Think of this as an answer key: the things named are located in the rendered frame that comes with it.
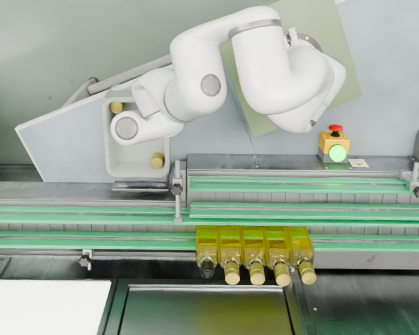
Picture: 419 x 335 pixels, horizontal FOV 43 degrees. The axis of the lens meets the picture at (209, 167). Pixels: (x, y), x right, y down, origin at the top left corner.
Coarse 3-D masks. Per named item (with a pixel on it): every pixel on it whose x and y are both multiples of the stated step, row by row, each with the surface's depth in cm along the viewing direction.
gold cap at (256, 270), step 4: (252, 264) 125; (256, 264) 125; (260, 264) 125; (252, 268) 124; (256, 268) 123; (260, 268) 124; (252, 272) 123; (256, 272) 122; (260, 272) 122; (252, 276) 122; (256, 276) 122; (260, 276) 122; (264, 276) 122; (252, 280) 122; (256, 280) 122; (260, 280) 122; (264, 280) 122; (256, 284) 123; (260, 284) 123
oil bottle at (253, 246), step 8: (240, 232) 140; (248, 232) 137; (256, 232) 137; (248, 240) 133; (256, 240) 133; (248, 248) 130; (256, 248) 130; (264, 248) 130; (248, 256) 128; (256, 256) 128; (264, 256) 129; (248, 264) 129; (264, 264) 129
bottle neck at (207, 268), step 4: (204, 260) 126; (208, 260) 126; (212, 260) 128; (204, 264) 125; (208, 264) 125; (212, 264) 126; (204, 268) 123; (208, 268) 123; (212, 268) 124; (204, 272) 125; (208, 272) 126; (212, 272) 124; (204, 276) 124; (208, 276) 124
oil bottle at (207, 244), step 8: (200, 232) 136; (208, 232) 136; (216, 232) 136; (200, 240) 132; (208, 240) 132; (216, 240) 132; (200, 248) 129; (208, 248) 129; (216, 248) 129; (200, 256) 128; (208, 256) 128; (216, 256) 128; (200, 264) 129; (216, 264) 129
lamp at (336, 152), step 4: (336, 144) 146; (332, 148) 145; (336, 148) 144; (340, 148) 144; (344, 148) 145; (332, 152) 144; (336, 152) 144; (340, 152) 144; (344, 152) 144; (332, 156) 144; (336, 156) 144; (340, 156) 144; (344, 156) 144; (336, 160) 145; (340, 160) 145
